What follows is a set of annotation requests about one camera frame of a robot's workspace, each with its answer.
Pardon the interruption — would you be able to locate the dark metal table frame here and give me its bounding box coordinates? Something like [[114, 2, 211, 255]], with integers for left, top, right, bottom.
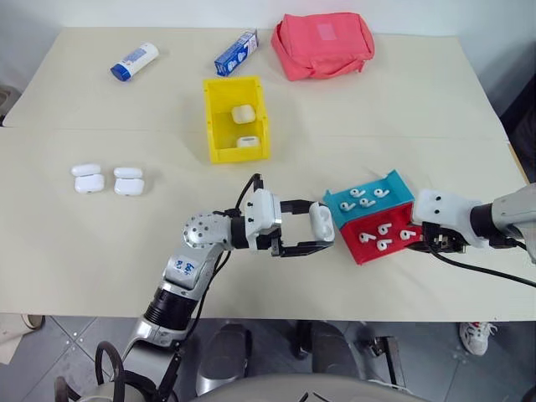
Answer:
[[367, 333, 406, 385]]

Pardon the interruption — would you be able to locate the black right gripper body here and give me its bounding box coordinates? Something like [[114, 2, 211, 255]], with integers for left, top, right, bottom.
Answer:
[[420, 221, 471, 255]]

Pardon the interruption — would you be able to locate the red plastic tray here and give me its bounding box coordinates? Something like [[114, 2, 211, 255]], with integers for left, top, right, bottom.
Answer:
[[338, 204, 425, 266]]

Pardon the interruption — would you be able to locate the white sneaker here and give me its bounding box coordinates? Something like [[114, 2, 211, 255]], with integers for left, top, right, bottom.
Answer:
[[458, 321, 500, 358]]

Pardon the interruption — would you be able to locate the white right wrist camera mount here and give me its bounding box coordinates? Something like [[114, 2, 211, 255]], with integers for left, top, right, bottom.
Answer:
[[411, 188, 490, 249]]

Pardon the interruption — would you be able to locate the grey robot torso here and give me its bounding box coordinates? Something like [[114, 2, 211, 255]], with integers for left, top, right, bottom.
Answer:
[[54, 371, 430, 402]]

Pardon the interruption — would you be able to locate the teal plastic tray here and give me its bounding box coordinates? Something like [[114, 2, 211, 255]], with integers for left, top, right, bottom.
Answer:
[[322, 168, 416, 224]]

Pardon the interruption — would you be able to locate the beige shoe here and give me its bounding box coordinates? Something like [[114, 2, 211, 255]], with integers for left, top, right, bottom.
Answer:
[[19, 314, 47, 332]]

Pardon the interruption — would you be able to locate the pink fabric pouch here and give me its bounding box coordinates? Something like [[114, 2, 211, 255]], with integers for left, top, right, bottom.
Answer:
[[270, 13, 376, 82]]

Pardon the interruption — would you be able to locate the white tube with blue cap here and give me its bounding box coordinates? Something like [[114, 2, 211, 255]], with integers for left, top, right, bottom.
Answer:
[[109, 41, 161, 82]]

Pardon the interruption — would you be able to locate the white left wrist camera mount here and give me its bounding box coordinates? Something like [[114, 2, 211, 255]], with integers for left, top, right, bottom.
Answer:
[[244, 188, 283, 253]]

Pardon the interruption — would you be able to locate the blue and white carton box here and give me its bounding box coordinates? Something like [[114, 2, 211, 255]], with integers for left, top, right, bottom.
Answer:
[[214, 28, 260, 78]]

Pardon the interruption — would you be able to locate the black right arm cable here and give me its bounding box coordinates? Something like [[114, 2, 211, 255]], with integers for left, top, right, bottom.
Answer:
[[430, 236, 536, 289]]

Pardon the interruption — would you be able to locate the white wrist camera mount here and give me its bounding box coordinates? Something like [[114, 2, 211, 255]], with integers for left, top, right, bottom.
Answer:
[[411, 188, 490, 249], [244, 188, 283, 253]]

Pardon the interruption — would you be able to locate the dark chair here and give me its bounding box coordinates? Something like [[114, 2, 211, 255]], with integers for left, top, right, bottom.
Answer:
[[497, 99, 536, 186]]

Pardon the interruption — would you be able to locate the yellow plastic bin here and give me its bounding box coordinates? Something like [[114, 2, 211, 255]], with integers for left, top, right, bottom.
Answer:
[[202, 75, 273, 165]]

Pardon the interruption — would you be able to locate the black cable loop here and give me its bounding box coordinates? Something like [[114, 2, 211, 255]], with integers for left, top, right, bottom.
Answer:
[[54, 340, 127, 402]]

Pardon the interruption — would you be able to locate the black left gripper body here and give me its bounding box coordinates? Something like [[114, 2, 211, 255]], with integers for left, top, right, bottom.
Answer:
[[255, 199, 291, 258]]

